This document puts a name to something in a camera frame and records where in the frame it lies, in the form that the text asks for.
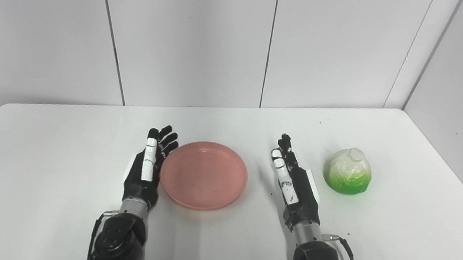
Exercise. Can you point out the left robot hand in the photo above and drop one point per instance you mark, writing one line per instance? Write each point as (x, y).
(146, 168)

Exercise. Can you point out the green white cabbage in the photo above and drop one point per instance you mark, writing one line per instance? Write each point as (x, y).
(348, 171)

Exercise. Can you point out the pink plate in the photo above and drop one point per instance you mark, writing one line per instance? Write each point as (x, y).
(203, 175)

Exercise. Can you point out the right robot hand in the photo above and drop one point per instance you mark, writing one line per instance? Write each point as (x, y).
(295, 185)

